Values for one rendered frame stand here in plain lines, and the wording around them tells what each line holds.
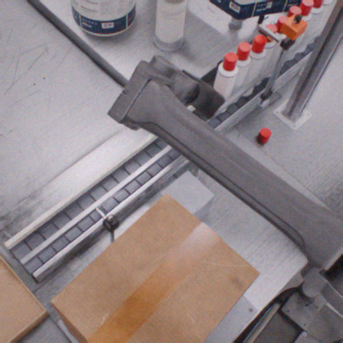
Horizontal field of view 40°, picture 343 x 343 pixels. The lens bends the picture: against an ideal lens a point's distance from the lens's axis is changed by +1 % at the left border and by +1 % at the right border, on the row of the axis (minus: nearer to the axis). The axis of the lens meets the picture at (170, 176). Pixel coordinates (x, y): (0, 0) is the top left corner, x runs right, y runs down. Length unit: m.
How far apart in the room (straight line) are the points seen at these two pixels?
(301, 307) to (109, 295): 1.07
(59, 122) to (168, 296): 0.70
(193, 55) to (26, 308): 0.86
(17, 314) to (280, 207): 0.76
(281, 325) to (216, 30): 1.06
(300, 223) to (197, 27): 1.09
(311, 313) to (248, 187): 1.29
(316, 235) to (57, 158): 0.89
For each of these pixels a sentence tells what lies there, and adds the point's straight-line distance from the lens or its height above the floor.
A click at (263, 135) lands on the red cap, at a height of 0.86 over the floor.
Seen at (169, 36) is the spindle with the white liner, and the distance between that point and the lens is 1.44.
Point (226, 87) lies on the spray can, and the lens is 1.26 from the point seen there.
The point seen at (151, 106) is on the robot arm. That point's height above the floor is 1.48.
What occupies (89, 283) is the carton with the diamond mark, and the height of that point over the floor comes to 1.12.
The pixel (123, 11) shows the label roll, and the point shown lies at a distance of 1.48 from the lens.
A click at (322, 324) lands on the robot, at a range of 1.87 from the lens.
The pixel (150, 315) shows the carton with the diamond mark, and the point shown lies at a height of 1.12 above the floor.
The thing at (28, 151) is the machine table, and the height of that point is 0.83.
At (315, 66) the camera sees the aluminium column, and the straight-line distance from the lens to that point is 1.31.
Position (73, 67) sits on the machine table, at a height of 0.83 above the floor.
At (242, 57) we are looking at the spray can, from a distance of 1.25.
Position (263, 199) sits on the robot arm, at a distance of 0.56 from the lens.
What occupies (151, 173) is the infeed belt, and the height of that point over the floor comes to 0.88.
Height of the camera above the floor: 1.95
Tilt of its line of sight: 61 degrees down
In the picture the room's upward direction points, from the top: 9 degrees clockwise
